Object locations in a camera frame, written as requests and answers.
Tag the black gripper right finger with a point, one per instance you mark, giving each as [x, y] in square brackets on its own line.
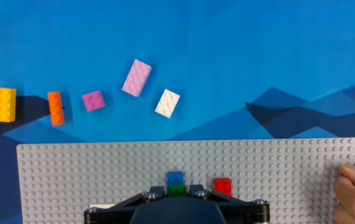
[245, 214]

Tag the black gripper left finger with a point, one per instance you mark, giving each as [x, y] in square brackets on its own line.
[112, 214]

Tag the large white Lego plate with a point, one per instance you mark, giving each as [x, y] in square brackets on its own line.
[102, 206]

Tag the red Lego brick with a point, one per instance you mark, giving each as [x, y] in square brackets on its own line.
[223, 186]

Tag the grey Lego baseplate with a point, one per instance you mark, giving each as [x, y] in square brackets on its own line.
[258, 168]

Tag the green Lego brick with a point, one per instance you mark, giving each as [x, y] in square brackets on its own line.
[176, 189]

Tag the blue Lego brick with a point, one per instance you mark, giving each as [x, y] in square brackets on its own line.
[175, 177]

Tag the small white Lego brick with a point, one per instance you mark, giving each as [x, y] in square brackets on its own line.
[167, 103]

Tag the small magenta Lego brick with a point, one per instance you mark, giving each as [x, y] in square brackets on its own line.
[93, 101]

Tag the orange Lego brick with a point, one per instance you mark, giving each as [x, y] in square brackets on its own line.
[56, 108]

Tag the light pink Lego brick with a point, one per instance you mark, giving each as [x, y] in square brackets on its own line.
[136, 77]

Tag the yellow Lego brick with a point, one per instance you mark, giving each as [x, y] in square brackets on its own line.
[4, 104]

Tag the blue mountain print tablecloth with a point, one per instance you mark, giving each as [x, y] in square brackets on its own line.
[196, 46]

